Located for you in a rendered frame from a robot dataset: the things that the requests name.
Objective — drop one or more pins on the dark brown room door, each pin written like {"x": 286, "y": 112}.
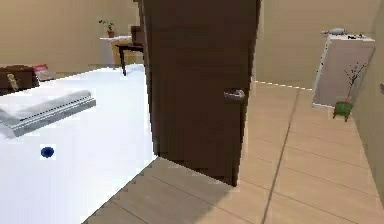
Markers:
{"x": 196, "y": 86}

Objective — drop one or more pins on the dark brown wooden table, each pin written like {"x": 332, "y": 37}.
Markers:
{"x": 128, "y": 50}

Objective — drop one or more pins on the dark brown box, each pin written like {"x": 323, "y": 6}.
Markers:
{"x": 137, "y": 35}

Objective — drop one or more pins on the white side table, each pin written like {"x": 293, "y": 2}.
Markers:
{"x": 108, "y": 50}

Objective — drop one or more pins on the small plant in brown pot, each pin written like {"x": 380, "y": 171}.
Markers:
{"x": 109, "y": 29}

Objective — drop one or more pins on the grey white low bed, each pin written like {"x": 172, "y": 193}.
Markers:
{"x": 46, "y": 110}

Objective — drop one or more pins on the small blue ball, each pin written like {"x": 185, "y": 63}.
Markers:
{"x": 47, "y": 152}

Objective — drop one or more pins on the bare twig plant green pot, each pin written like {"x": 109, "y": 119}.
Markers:
{"x": 343, "y": 108}

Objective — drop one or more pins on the white cabinet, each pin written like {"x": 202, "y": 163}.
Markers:
{"x": 340, "y": 71}

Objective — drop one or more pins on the red white book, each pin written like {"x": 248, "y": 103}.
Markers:
{"x": 42, "y": 72}

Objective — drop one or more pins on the grey object on cabinet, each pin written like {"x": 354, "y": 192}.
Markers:
{"x": 336, "y": 31}

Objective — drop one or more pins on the dark brown wooden chest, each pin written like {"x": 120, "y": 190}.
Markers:
{"x": 20, "y": 78}

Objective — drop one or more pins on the small black object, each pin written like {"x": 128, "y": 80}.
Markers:
{"x": 356, "y": 36}

